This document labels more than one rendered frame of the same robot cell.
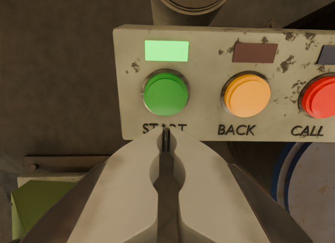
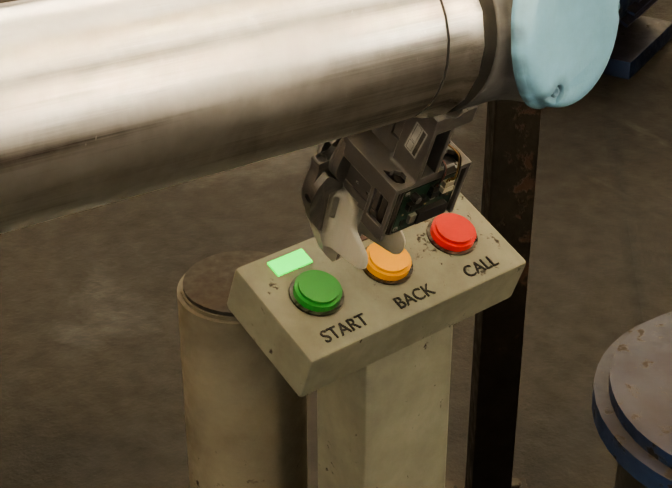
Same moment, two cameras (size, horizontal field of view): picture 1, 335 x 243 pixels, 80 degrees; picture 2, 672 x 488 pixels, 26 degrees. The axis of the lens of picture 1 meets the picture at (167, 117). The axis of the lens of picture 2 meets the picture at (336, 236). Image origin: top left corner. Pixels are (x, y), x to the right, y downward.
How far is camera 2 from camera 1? 110 cm
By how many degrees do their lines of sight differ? 64
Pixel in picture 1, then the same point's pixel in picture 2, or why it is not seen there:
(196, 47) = (311, 250)
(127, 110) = (293, 326)
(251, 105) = (396, 259)
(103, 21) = not seen: outside the picture
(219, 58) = not seen: hidden behind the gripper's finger
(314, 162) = (649, 401)
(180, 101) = (334, 283)
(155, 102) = (314, 294)
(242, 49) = not seen: hidden behind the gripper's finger
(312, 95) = (437, 233)
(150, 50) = (276, 266)
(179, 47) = (298, 254)
